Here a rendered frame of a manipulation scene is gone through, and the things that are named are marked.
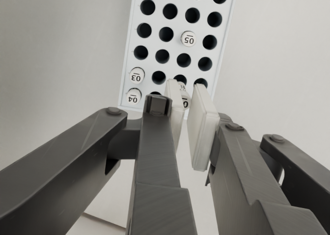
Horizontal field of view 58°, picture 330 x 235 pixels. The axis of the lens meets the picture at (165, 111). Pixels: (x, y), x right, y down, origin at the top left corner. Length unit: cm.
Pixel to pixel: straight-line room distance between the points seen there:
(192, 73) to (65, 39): 13
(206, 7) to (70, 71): 15
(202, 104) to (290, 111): 19
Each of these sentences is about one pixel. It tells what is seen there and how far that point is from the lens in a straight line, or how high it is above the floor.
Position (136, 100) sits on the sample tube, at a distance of 26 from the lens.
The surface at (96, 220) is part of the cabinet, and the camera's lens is 41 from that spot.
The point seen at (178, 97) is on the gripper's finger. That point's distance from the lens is 16.
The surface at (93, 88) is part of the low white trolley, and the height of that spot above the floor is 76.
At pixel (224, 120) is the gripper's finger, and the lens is 16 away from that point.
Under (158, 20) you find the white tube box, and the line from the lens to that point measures 26.
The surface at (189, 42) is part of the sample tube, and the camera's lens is 25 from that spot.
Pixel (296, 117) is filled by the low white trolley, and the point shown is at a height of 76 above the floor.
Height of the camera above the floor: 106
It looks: 73 degrees down
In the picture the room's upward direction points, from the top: 179 degrees counter-clockwise
